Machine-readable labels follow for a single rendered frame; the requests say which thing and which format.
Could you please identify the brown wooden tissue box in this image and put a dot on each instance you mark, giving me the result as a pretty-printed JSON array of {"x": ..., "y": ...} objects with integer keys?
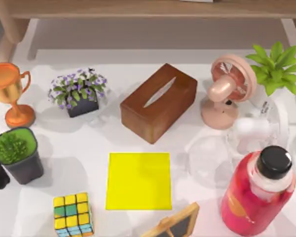
[{"x": 160, "y": 103}]

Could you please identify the flat yellow square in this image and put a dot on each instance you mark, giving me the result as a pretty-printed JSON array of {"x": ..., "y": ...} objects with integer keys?
[{"x": 139, "y": 181}]

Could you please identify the purple flower plant pot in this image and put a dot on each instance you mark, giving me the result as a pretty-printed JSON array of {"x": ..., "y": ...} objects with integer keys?
[{"x": 79, "y": 95}]

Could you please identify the pink desk fan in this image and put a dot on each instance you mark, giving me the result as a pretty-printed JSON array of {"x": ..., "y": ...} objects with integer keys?
[{"x": 225, "y": 91}]

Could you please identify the white desk fan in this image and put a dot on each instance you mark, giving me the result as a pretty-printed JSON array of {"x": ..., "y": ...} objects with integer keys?
[{"x": 254, "y": 128}]

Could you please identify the wooden framed blackboard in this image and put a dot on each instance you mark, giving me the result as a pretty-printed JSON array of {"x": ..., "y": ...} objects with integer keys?
[{"x": 173, "y": 223}]

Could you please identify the wooden shelf furniture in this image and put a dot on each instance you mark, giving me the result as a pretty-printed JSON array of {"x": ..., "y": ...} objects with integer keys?
[{"x": 138, "y": 10}]

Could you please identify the colourful puzzle cube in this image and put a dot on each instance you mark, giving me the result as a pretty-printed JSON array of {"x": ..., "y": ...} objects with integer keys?
[{"x": 72, "y": 214}]

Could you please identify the red bottle black cap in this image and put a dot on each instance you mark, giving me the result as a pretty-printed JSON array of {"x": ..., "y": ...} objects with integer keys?
[{"x": 259, "y": 190}]

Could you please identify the green plant grey pot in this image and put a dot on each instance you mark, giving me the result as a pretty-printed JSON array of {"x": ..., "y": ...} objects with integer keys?
[{"x": 18, "y": 155}]

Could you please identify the green leafy plant white pot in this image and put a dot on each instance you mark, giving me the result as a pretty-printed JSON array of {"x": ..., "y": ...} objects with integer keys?
[{"x": 276, "y": 67}]

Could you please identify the orange gold trophy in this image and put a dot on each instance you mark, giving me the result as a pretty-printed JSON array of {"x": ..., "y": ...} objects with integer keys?
[{"x": 11, "y": 91}]

